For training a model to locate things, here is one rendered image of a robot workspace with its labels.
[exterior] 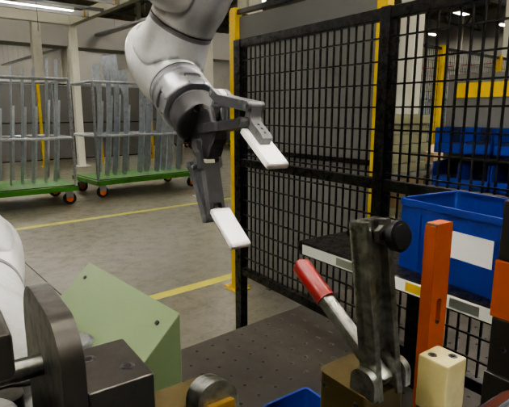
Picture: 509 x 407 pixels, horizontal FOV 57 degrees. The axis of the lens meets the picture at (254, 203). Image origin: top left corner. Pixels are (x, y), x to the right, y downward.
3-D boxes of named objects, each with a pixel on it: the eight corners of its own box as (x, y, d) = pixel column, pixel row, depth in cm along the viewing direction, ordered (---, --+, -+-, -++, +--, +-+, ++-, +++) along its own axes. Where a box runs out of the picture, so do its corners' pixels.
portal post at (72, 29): (77, 167, 1130) (66, 23, 1067) (72, 165, 1157) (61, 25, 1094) (91, 165, 1153) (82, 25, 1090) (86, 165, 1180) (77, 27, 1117)
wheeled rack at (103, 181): (98, 199, 716) (90, 79, 682) (73, 190, 789) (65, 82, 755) (200, 186, 840) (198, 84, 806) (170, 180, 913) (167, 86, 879)
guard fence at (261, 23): (386, 350, 264) (408, -34, 225) (371, 358, 255) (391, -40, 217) (239, 283, 365) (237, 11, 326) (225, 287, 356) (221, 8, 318)
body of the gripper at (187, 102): (162, 132, 70) (185, 173, 65) (174, 83, 65) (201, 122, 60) (206, 132, 74) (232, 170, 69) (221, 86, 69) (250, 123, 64)
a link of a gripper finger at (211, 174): (196, 137, 65) (191, 140, 66) (206, 217, 65) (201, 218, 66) (220, 137, 67) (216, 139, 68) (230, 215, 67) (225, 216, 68)
